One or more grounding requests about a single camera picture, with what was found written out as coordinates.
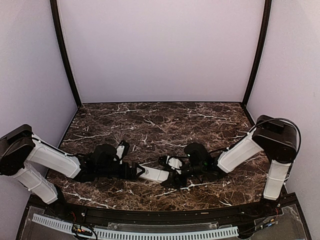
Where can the black front rail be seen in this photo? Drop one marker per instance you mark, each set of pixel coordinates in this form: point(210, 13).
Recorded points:
point(103, 216)

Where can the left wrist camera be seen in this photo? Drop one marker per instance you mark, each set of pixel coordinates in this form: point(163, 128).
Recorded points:
point(122, 150)

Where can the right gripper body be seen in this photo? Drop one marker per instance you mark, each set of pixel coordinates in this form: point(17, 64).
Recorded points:
point(182, 181)

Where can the white remote control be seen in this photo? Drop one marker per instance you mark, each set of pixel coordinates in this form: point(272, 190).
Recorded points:
point(154, 175)

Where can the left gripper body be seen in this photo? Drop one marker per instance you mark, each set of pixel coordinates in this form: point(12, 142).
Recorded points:
point(124, 174)

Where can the black frame post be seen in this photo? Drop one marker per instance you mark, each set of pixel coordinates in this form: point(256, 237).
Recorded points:
point(63, 52)
point(258, 52)

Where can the left black frame post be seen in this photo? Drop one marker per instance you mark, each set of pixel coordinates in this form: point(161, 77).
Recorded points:
point(63, 52)

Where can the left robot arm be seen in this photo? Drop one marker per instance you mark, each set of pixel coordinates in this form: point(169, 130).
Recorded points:
point(20, 149)

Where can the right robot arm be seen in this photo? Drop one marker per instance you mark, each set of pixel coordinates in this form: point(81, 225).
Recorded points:
point(279, 138)

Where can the white slotted cable duct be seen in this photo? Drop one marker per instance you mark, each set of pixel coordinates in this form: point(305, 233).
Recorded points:
point(121, 231)

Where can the right black frame post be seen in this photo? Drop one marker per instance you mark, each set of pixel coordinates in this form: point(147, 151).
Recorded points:
point(258, 52)

